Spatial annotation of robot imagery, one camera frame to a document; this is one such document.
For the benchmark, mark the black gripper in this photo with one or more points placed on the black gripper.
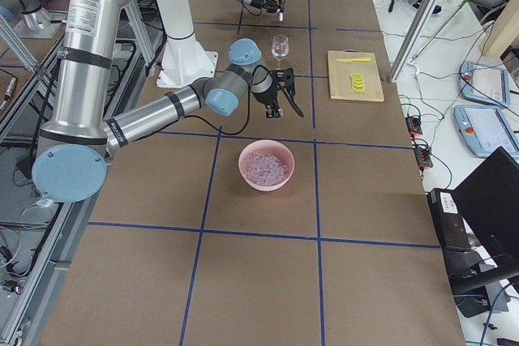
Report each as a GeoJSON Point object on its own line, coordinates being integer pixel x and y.
{"type": "Point", "coordinates": [262, 0]}
{"type": "Point", "coordinates": [264, 96]}

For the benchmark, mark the steel double jigger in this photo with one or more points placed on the steel double jigger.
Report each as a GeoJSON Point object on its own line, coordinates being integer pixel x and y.
{"type": "Point", "coordinates": [280, 10]}

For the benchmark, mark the clear wine glass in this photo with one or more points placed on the clear wine glass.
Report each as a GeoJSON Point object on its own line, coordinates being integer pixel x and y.
{"type": "Point", "coordinates": [280, 48]}

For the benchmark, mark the clear ice cubes pile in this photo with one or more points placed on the clear ice cubes pile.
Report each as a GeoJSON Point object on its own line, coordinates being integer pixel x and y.
{"type": "Point", "coordinates": [265, 169]}

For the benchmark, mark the pink bowl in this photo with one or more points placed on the pink bowl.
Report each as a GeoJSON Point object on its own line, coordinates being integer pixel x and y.
{"type": "Point", "coordinates": [267, 146]}

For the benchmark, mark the bamboo cutting board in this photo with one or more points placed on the bamboo cutting board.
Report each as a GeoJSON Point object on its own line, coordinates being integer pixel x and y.
{"type": "Point", "coordinates": [340, 87]}

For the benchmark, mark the yellow plastic knife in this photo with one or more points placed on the yellow plastic knife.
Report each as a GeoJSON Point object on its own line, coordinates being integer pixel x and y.
{"type": "Point", "coordinates": [350, 60]}

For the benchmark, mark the teach pendant far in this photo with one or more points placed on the teach pendant far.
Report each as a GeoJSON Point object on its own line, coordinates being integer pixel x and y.
{"type": "Point", "coordinates": [485, 84]}

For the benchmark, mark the teach pendant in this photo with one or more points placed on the teach pendant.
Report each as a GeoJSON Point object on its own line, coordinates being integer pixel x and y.
{"type": "Point", "coordinates": [485, 84]}
{"type": "Point", "coordinates": [484, 129]}

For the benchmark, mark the teach pendant near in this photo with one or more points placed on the teach pendant near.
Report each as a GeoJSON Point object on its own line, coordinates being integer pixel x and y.
{"type": "Point", "coordinates": [484, 129]}

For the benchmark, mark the black box device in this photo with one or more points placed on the black box device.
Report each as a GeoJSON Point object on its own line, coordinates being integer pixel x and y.
{"type": "Point", "coordinates": [449, 225]}

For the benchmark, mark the black monitor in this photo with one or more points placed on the black monitor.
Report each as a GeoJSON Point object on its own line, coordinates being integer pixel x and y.
{"type": "Point", "coordinates": [488, 201]}

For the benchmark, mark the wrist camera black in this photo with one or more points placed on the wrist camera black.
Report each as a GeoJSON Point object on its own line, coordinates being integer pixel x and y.
{"type": "Point", "coordinates": [285, 81]}

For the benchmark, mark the aluminium frame post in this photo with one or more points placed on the aluminium frame post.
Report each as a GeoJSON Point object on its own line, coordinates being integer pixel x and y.
{"type": "Point", "coordinates": [411, 38]}

